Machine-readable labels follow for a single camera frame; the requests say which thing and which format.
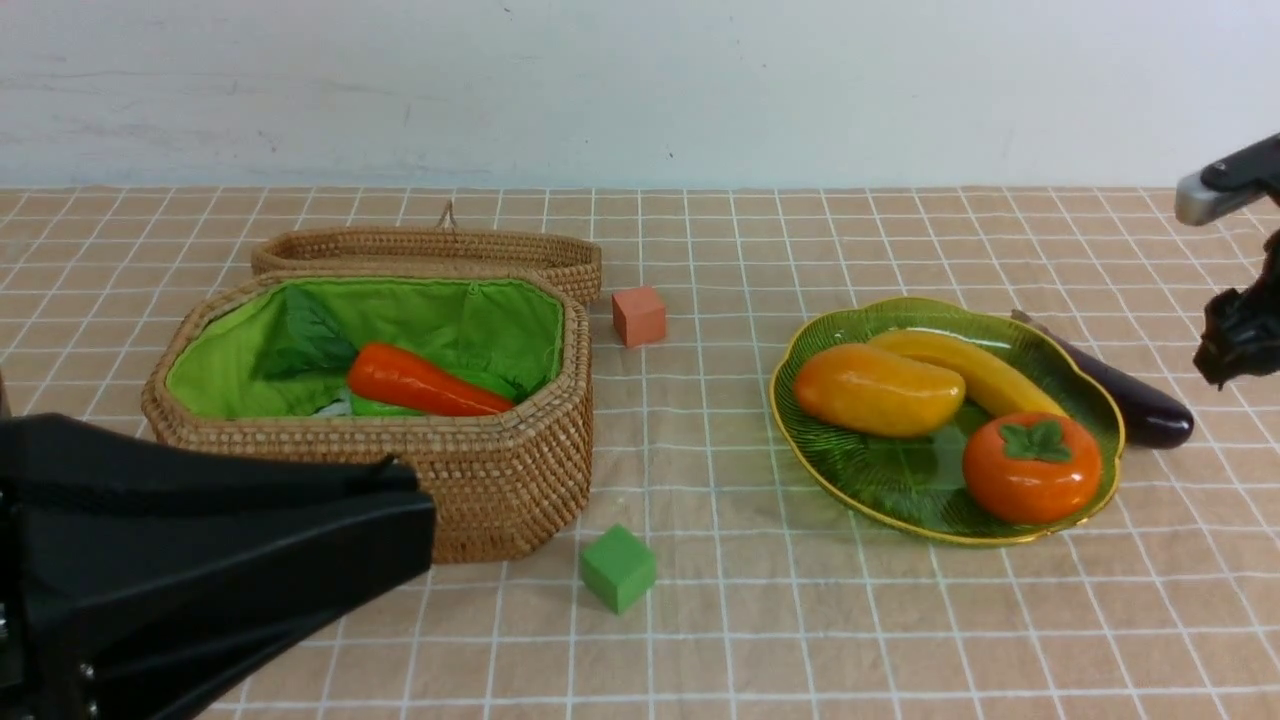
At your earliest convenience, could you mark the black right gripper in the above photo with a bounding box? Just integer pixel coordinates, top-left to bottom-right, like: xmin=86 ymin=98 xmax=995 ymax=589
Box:
xmin=1193 ymin=232 xmax=1279 ymax=389

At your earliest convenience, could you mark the dark purple eggplant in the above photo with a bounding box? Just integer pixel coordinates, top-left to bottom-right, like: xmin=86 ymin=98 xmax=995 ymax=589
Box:
xmin=1010 ymin=309 xmax=1196 ymax=450

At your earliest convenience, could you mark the orange persimmon with green calyx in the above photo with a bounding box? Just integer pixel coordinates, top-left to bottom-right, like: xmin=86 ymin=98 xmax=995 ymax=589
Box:
xmin=963 ymin=411 xmax=1105 ymax=527

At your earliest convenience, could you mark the yellow banana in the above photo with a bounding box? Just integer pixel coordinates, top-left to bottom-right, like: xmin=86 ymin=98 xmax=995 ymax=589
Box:
xmin=869 ymin=329 xmax=1068 ymax=416

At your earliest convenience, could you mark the yellow orange mango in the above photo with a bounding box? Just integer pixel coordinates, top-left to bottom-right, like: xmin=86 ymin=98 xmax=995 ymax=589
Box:
xmin=791 ymin=343 xmax=966 ymax=439

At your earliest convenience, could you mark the green cucumber gourd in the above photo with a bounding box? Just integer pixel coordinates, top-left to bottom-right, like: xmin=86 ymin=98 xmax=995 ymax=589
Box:
xmin=348 ymin=375 xmax=515 ymax=416

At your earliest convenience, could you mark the orange carrot with green top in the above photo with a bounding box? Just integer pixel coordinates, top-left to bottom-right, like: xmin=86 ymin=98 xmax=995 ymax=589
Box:
xmin=260 ymin=284 xmax=515 ymax=416

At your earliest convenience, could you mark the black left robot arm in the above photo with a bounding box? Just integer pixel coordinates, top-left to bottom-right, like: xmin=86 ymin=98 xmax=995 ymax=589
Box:
xmin=1 ymin=411 xmax=436 ymax=719

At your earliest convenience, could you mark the beige checkered tablecloth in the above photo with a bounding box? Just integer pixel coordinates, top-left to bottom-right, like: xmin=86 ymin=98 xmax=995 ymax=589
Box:
xmin=1 ymin=187 xmax=1277 ymax=719

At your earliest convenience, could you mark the green leaf-shaped glass plate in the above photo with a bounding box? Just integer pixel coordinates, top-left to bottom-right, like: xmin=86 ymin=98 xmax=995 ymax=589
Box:
xmin=769 ymin=296 xmax=1126 ymax=547

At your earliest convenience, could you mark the salmon pink foam cube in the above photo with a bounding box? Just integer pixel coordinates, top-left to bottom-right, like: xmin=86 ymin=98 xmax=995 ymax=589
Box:
xmin=612 ymin=286 xmax=667 ymax=348

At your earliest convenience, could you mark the green foam cube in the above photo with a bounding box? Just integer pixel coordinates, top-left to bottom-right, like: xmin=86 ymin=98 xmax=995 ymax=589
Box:
xmin=579 ymin=524 xmax=657 ymax=615

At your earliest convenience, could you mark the woven wicker basket lid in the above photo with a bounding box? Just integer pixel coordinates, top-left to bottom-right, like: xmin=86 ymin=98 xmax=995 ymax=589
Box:
xmin=250 ymin=202 xmax=603 ymax=304

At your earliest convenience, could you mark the woven wicker basket green lining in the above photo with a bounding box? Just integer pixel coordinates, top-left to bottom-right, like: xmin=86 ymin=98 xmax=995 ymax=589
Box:
xmin=141 ymin=268 xmax=594 ymax=564

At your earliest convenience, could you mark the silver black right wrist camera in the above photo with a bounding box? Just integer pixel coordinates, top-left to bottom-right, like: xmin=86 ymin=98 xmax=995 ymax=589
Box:
xmin=1174 ymin=135 xmax=1279 ymax=227

